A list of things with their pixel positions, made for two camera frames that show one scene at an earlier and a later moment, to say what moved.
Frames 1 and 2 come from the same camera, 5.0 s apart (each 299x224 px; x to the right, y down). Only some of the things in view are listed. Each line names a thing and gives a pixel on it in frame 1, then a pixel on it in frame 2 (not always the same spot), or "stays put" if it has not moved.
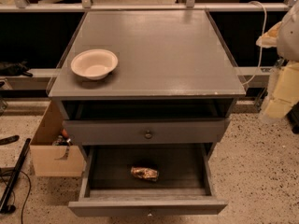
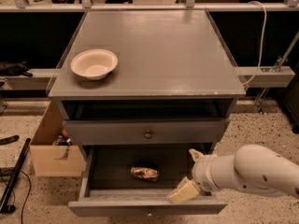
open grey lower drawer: [186, 185] stays put
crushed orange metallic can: [146, 173] stays put
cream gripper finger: [283, 92] → [186, 189]
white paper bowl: [93, 63] stays put
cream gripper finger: [269, 39] → [195, 154]
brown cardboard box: [63, 160] stays put
